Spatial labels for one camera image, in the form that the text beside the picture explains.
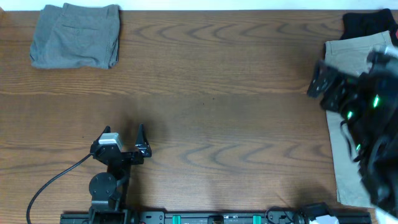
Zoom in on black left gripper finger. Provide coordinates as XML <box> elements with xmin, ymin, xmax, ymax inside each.
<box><xmin>100</xmin><ymin>126</ymin><xmax>111</xmax><ymax>136</ymax></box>
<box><xmin>135</xmin><ymin>124</ymin><xmax>152</xmax><ymax>157</ymax></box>

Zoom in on grey shorts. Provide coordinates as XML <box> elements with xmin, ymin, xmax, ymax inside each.
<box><xmin>30</xmin><ymin>3</ymin><xmax>121</xmax><ymax>69</ymax></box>

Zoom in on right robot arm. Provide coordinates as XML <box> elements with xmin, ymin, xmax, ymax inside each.
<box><xmin>307</xmin><ymin>46</ymin><xmax>397</xmax><ymax>217</ymax></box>

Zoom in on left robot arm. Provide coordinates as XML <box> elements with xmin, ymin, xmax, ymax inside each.
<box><xmin>88</xmin><ymin>126</ymin><xmax>144</xmax><ymax>224</ymax></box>

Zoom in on beige shorts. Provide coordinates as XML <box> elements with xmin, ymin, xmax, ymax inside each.
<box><xmin>325</xmin><ymin>31</ymin><xmax>392</xmax><ymax>208</ymax></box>

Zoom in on black garment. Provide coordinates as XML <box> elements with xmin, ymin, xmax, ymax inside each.
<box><xmin>340</xmin><ymin>9</ymin><xmax>397</xmax><ymax>45</ymax></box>

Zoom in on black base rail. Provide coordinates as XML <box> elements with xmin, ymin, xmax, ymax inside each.
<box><xmin>60</xmin><ymin>210</ymin><xmax>372</xmax><ymax>224</ymax></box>

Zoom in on black left camera cable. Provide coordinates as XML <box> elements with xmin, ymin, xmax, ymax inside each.
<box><xmin>26</xmin><ymin>152</ymin><xmax>93</xmax><ymax>224</ymax></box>

